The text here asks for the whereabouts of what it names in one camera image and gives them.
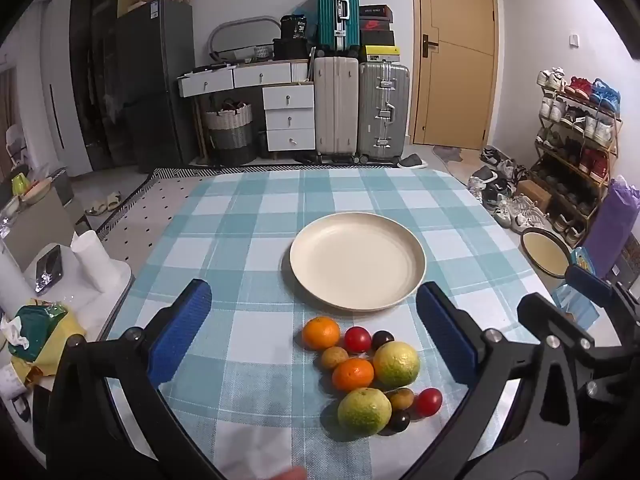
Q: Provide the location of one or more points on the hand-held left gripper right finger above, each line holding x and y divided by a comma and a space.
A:
445, 330

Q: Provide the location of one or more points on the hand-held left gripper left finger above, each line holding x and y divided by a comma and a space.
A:
180, 330

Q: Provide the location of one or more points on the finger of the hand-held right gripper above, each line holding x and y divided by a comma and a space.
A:
590, 284
555, 315

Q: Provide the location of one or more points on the green citrus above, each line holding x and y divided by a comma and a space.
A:
396, 364
364, 411

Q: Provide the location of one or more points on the dark purple plum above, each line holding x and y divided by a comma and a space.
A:
398, 421
382, 340

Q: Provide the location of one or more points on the red cherry tomato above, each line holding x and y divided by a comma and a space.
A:
357, 339
429, 402

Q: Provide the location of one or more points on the small brown round fruit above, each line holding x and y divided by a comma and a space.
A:
401, 399
334, 358

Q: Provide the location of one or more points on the orange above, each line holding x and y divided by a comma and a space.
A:
353, 375
321, 333

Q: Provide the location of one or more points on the cream round plate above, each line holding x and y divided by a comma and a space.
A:
357, 260

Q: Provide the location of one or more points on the light blue plastic bag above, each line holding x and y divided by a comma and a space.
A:
575, 305

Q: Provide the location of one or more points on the round dark-rimmed tray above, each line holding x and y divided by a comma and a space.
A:
545, 252

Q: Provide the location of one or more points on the purple bag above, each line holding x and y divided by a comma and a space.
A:
615, 225

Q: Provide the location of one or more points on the brown cardboard box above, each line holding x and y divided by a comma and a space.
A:
533, 195

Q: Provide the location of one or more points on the blue white checkered tablecloth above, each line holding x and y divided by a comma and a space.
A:
240, 240

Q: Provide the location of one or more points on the white paper towel roll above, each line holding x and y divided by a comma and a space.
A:
95, 260

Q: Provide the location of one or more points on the metal shoe rack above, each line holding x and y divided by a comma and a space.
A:
575, 170

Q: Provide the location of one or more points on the black white patterned rug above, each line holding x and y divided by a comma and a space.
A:
145, 210

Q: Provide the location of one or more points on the pile of sneakers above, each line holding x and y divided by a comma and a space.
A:
505, 190

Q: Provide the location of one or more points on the yellow bag with green packet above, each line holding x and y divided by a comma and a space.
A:
40, 330

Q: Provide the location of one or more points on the pair of beige slippers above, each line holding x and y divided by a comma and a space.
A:
104, 203

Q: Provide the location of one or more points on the row of assorted shoes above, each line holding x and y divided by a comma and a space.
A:
580, 120

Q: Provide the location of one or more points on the grey slipper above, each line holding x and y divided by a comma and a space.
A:
413, 161

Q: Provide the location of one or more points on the grey door mat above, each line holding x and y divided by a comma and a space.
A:
447, 154

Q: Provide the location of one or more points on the woven laundry basket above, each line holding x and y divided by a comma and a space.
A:
230, 130

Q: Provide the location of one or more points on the green cup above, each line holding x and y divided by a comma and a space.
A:
20, 184

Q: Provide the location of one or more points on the silver hard suitcase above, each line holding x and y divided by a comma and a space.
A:
383, 110

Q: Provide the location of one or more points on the beige hard suitcase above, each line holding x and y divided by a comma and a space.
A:
336, 110

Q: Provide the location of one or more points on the white drawer dresser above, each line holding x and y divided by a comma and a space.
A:
290, 110

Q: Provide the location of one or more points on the dark grey refrigerator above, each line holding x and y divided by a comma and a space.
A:
155, 85

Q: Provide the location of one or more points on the wooden door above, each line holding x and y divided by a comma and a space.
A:
455, 55

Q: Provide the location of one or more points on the yellow black box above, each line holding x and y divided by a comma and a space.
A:
382, 53

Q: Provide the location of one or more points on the black bag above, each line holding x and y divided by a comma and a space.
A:
292, 48

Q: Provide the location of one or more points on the red black shoe box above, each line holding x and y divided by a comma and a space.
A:
376, 24

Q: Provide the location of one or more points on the teal hard suitcase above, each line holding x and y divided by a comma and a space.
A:
337, 12

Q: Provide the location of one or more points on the white oval frame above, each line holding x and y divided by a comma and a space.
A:
240, 30

